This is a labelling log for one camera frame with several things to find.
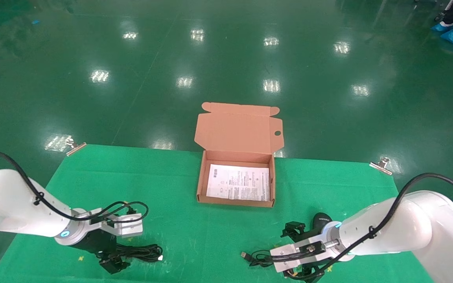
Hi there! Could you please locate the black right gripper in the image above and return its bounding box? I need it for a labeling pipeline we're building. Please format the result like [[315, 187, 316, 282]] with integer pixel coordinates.
[[281, 222, 329, 281]]

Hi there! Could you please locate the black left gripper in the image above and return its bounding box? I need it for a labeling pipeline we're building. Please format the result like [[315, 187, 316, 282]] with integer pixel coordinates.
[[75, 230, 131, 274]]

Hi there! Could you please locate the black data cable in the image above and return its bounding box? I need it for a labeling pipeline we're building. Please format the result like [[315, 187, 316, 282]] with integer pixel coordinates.
[[97, 244, 163, 263]]

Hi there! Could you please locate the brown cardboard box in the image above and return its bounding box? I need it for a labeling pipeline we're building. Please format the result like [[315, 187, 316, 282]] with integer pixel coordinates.
[[194, 102, 285, 208]]

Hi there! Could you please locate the green table mat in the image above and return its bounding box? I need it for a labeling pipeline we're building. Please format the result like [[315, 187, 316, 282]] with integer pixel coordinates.
[[0, 144, 424, 283]]

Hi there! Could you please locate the white printed paper leaflet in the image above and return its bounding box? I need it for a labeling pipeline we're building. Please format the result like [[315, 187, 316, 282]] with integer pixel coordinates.
[[206, 164, 270, 202]]

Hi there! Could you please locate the metal binder clip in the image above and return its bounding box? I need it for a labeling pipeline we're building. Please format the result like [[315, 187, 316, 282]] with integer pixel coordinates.
[[66, 136, 87, 156], [369, 157, 393, 175]]

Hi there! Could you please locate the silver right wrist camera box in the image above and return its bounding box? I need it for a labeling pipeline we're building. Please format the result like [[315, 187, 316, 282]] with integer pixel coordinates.
[[270, 240, 326, 274]]

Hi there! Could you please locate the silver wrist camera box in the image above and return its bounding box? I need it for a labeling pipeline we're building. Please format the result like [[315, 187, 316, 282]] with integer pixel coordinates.
[[270, 240, 326, 274], [89, 212, 144, 237]]

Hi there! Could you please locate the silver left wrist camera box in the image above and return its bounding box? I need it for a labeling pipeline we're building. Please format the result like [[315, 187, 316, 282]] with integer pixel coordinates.
[[89, 212, 144, 237]]

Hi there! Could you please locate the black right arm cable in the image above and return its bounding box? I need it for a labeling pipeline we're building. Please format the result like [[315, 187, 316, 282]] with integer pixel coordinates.
[[272, 173, 453, 280]]

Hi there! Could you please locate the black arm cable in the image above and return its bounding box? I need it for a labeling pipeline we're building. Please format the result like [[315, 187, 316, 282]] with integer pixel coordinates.
[[0, 151, 149, 222], [272, 173, 453, 280]]

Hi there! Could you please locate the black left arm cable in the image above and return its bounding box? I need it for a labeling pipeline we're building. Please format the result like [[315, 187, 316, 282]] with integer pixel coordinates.
[[0, 151, 149, 222]]

